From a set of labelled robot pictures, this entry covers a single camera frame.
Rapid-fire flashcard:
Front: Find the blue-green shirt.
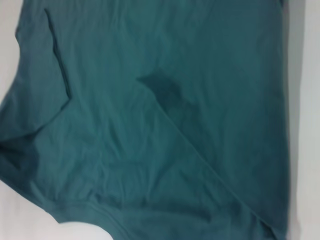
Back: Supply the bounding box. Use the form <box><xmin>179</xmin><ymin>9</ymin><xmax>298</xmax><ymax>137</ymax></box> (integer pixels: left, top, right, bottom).
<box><xmin>0</xmin><ymin>0</ymin><xmax>293</xmax><ymax>240</ymax></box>

